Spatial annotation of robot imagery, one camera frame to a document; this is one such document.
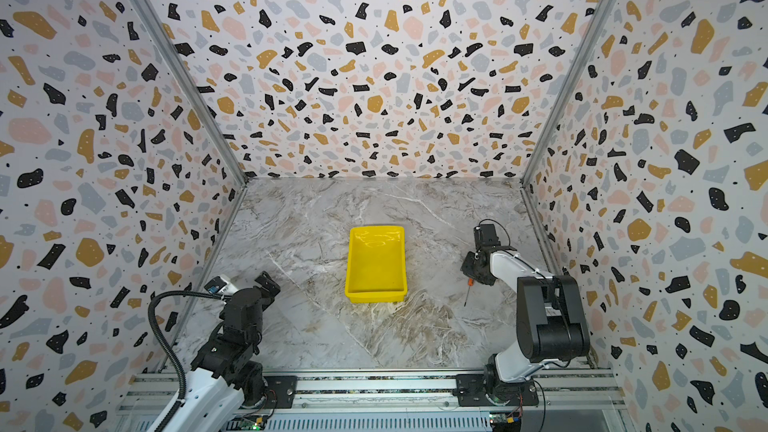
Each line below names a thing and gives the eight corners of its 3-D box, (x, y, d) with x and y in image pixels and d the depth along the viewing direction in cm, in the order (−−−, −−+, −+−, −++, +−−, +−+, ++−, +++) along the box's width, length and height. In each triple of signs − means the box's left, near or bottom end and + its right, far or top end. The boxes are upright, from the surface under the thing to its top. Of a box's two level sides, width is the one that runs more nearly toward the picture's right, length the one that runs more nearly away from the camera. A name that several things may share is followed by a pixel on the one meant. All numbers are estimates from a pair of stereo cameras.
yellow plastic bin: (344, 302, 91) (341, 292, 86) (353, 235, 107) (351, 224, 102) (406, 302, 91) (406, 292, 86) (405, 236, 107) (406, 224, 102)
